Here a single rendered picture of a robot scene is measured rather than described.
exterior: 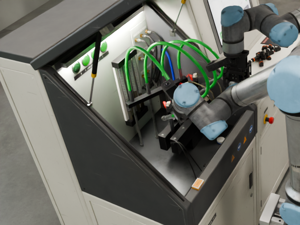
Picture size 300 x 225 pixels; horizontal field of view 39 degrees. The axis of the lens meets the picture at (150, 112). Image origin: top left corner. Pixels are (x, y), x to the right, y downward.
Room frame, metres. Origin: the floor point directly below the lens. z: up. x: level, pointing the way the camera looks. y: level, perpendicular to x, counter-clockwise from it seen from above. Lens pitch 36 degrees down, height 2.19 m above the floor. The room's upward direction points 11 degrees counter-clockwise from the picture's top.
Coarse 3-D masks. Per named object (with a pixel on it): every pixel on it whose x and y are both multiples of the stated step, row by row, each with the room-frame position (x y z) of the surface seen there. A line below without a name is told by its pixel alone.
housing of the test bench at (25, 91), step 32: (64, 0) 1.98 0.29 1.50; (96, 0) 1.90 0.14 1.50; (32, 32) 1.68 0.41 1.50; (64, 32) 1.62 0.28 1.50; (0, 64) 1.58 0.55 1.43; (32, 96) 1.50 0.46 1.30; (32, 128) 1.56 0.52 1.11; (64, 160) 1.47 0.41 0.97; (64, 192) 1.53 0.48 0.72; (64, 224) 1.60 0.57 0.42
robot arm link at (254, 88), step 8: (272, 64) 1.02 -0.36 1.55; (264, 72) 1.01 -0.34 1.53; (248, 80) 1.06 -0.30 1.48; (256, 80) 1.02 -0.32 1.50; (264, 80) 1.00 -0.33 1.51; (232, 88) 1.10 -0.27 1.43; (240, 88) 1.07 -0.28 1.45; (248, 88) 1.04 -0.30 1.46; (256, 88) 1.01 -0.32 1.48; (264, 88) 0.99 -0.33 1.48; (224, 96) 1.10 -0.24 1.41; (232, 96) 1.08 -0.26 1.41; (240, 96) 1.06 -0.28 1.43; (248, 96) 1.03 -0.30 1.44; (256, 96) 1.02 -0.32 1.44; (264, 96) 1.01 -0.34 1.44; (232, 104) 1.08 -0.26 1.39; (240, 104) 1.06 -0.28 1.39; (248, 104) 1.06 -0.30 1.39; (232, 112) 1.07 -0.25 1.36
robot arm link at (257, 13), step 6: (258, 6) 1.34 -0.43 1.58; (264, 6) 1.33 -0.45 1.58; (270, 6) 1.33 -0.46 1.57; (246, 12) 1.31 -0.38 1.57; (252, 12) 1.31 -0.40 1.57; (258, 12) 1.30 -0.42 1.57; (264, 12) 1.29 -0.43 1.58; (270, 12) 1.28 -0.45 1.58; (276, 12) 1.31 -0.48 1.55; (252, 18) 1.30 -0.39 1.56; (258, 18) 1.28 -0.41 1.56; (252, 24) 1.29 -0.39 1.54; (258, 24) 1.27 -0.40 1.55; (258, 30) 1.28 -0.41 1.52
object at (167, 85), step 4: (168, 80) 1.29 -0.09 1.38; (164, 84) 1.28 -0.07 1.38; (168, 84) 1.27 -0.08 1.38; (172, 84) 1.27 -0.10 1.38; (164, 88) 1.27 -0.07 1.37; (168, 88) 1.26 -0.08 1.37; (172, 88) 1.25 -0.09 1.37; (168, 92) 1.24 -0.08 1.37; (172, 92) 1.24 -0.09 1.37; (168, 96) 1.23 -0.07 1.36; (172, 96) 1.22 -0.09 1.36
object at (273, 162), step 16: (160, 0) 1.91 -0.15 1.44; (176, 0) 1.86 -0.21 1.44; (192, 0) 1.87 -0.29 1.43; (256, 0) 2.31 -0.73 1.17; (176, 16) 1.86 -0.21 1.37; (192, 16) 1.84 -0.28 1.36; (192, 32) 1.82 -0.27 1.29; (208, 32) 1.88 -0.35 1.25; (256, 32) 2.20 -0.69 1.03; (272, 112) 1.78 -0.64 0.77; (272, 128) 1.78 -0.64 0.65; (272, 144) 1.78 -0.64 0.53; (272, 160) 1.79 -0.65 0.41; (288, 160) 2.02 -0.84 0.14; (272, 176) 1.79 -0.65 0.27; (272, 192) 1.79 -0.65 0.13
